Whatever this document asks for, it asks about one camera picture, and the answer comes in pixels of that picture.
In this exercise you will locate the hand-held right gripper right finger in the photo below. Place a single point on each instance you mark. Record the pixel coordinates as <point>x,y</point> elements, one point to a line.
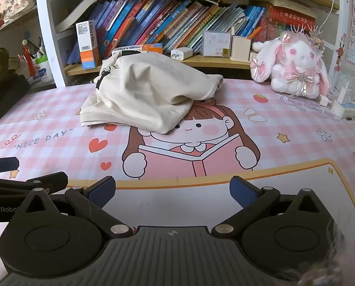
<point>241,189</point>

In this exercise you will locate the cream t-shirt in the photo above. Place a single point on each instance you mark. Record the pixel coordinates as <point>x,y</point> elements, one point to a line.
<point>141,95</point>

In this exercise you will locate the person's fuzzy pale sleeve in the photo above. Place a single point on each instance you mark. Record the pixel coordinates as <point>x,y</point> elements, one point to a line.
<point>344,259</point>

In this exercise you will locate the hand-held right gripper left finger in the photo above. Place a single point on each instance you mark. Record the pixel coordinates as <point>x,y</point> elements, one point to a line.
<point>103,189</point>

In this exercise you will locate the orange pen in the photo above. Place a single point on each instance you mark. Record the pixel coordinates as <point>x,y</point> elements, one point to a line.
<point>255,32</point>

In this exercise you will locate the red bottle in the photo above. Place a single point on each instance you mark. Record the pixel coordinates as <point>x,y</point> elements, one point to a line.
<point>28,59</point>

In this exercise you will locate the row of colourful books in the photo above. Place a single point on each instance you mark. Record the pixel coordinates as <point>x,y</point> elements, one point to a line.
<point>165,15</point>

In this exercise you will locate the tall white orange carton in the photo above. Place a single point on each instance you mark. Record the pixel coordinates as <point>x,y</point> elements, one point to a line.
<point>86,41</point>

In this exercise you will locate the beige pen holder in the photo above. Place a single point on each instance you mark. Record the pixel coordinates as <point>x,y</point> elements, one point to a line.
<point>240,49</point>

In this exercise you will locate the white labelled box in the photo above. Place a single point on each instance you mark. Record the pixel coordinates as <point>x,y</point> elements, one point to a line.
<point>216,43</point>

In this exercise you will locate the white wooden bookshelf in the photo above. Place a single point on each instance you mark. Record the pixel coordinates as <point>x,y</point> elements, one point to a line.
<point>46,35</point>

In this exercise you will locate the white jar with blue label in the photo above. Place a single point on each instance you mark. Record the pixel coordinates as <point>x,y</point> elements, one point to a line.
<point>43,71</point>

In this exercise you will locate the white charger block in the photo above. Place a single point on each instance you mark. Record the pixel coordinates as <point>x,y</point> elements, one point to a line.
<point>182,53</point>

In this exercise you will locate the white pink bunny plush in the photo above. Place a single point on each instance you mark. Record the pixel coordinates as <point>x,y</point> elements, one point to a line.
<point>296,65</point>

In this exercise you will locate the long white orange carton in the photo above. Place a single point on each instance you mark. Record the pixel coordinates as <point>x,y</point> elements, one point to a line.
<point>147,47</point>

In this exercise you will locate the pink checked cartoon desk mat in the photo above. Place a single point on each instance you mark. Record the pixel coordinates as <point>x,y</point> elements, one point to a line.
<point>61,119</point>

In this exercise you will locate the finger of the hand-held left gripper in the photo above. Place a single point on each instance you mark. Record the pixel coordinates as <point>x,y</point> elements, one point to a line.
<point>22,184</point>
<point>1,164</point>

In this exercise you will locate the white power strip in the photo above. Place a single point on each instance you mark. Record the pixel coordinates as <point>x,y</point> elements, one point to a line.
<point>344,110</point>

